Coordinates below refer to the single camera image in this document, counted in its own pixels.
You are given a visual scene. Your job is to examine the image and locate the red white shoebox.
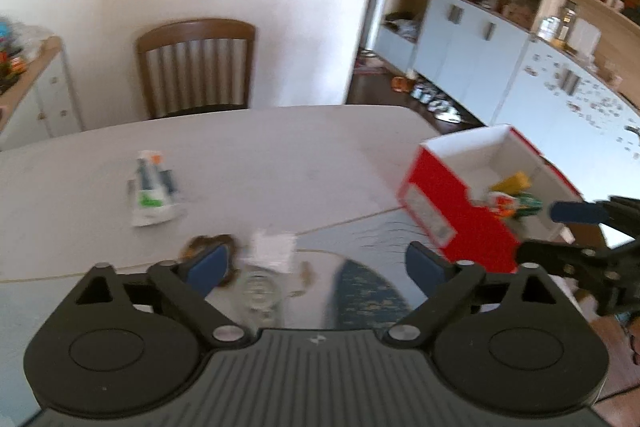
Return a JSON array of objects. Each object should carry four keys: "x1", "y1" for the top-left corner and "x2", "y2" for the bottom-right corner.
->
[{"x1": 398, "y1": 124, "x2": 582, "y2": 273}]

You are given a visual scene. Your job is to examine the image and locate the red orange toy keychain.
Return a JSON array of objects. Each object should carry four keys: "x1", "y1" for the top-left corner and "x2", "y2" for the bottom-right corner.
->
[{"x1": 482, "y1": 192, "x2": 542, "y2": 219}]

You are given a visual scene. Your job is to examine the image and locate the yellow small box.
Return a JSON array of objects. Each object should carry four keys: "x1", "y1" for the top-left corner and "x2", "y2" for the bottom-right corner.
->
[{"x1": 490, "y1": 171, "x2": 532, "y2": 195}]

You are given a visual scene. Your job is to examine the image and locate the white drawer sideboard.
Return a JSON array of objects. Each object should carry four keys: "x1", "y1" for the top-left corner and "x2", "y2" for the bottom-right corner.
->
[{"x1": 1, "y1": 36, "x2": 85, "y2": 150}]

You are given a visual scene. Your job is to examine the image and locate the white tissue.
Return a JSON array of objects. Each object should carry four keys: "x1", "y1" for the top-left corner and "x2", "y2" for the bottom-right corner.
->
[{"x1": 247, "y1": 230, "x2": 296, "y2": 274}]

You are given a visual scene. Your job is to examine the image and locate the white printed plastic bag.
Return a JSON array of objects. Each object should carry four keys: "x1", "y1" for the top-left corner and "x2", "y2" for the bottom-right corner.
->
[{"x1": 127, "y1": 150, "x2": 186, "y2": 228}]

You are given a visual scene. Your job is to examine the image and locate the brown wooden chair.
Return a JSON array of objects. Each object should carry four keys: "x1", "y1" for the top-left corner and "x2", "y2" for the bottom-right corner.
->
[{"x1": 134, "y1": 17, "x2": 257, "y2": 119}]

